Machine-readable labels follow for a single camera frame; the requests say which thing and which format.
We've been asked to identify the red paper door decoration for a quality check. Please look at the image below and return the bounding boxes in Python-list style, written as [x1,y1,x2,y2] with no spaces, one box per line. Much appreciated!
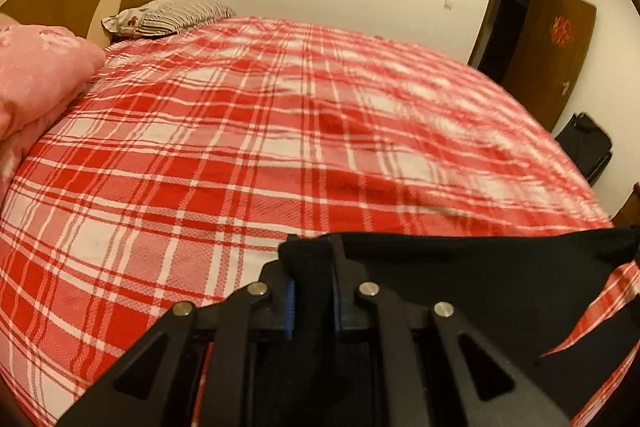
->
[549,15,574,48]

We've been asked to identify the red plaid bed sheet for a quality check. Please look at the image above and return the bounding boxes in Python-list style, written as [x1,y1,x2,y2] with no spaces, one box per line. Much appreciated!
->
[1,17,610,426]

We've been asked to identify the pink folded quilt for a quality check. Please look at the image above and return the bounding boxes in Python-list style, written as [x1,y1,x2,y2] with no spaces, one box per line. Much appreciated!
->
[0,15,105,195]

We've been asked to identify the striped grey pillow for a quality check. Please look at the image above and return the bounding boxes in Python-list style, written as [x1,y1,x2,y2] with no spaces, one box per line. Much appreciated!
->
[101,0,235,39]

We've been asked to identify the brown wooden door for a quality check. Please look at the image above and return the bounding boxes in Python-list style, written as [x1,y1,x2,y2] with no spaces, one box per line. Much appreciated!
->
[502,0,597,131]

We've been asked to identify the black pants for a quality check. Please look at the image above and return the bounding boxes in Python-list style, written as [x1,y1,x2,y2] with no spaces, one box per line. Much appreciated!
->
[278,228,639,418]

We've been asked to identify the brown wooden dresser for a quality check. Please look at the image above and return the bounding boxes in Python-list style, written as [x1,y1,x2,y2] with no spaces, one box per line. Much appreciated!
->
[612,182,640,228]

